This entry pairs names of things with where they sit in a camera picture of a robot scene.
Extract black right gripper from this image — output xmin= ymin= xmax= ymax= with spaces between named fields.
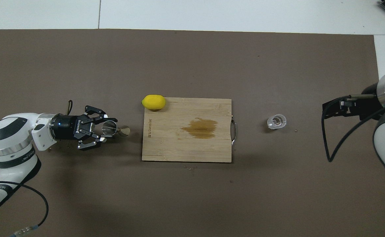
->
xmin=322 ymin=84 xmax=385 ymax=121

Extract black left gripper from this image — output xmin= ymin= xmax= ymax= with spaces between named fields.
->
xmin=49 ymin=105 xmax=118 ymax=151

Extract metal double jigger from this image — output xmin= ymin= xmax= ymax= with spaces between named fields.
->
xmin=101 ymin=120 xmax=131 ymax=138

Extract small clear glass cup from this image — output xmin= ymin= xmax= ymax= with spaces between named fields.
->
xmin=267 ymin=114 xmax=287 ymax=130

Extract yellow lemon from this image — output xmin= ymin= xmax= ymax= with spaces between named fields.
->
xmin=142 ymin=94 xmax=166 ymax=110

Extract bamboo cutting board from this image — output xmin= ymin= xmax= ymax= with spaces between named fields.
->
xmin=142 ymin=97 xmax=237 ymax=163

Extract brown table mat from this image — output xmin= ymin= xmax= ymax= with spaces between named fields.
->
xmin=0 ymin=29 xmax=385 ymax=237

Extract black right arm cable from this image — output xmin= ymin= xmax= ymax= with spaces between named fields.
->
xmin=322 ymin=94 xmax=385 ymax=162

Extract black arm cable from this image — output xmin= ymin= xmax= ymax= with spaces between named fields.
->
xmin=0 ymin=180 xmax=49 ymax=237
xmin=322 ymin=94 xmax=385 ymax=162

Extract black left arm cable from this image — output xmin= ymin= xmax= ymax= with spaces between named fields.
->
xmin=0 ymin=180 xmax=49 ymax=237

